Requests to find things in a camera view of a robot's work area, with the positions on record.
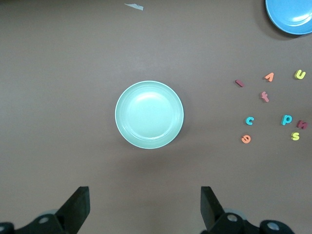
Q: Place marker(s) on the teal foam letter c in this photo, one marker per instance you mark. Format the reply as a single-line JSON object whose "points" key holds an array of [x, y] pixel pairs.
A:
{"points": [[247, 121]]}

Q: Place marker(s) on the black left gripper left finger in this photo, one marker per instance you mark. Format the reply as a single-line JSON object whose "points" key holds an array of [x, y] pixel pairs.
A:
{"points": [[70, 214]]}

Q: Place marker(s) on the yellow foam letter u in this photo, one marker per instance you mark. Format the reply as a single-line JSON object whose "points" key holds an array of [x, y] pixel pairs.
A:
{"points": [[300, 77]]}

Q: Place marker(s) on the green plate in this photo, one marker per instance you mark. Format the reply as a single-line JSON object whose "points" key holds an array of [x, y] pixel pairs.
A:
{"points": [[149, 114]]}

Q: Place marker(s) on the dark red foam letter i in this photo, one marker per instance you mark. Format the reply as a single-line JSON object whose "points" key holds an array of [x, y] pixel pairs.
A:
{"points": [[239, 83]]}

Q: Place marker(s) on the dark red foam letter n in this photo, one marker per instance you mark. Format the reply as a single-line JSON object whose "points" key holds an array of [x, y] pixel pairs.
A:
{"points": [[302, 124]]}

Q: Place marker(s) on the blue plate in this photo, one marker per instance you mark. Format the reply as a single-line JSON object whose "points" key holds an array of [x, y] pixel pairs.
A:
{"points": [[292, 17]]}

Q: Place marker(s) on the red foam letter f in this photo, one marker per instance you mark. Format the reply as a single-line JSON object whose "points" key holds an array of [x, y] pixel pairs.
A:
{"points": [[264, 97]]}

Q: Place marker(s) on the yellow foam letter s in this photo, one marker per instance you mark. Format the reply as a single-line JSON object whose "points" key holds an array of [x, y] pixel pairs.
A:
{"points": [[295, 136]]}

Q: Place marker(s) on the small white paper scrap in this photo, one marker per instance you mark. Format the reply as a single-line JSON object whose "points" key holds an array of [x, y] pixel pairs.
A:
{"points": [[134, 6]]}

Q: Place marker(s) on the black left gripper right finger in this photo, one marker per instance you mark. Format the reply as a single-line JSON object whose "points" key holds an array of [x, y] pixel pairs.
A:
{"points": [[217, 219]]}

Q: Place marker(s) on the orange foam letter v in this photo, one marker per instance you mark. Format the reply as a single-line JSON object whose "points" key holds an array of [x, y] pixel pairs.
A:
{"points": [[270, 78]]}

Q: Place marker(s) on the teal foam letter p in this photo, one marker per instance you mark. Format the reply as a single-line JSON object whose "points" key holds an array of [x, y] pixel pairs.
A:
{"points": [[284, 120]]}

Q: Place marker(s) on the orange foam letter e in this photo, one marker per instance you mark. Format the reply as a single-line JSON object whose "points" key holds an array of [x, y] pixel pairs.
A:
{"points": [[243, 139]]}

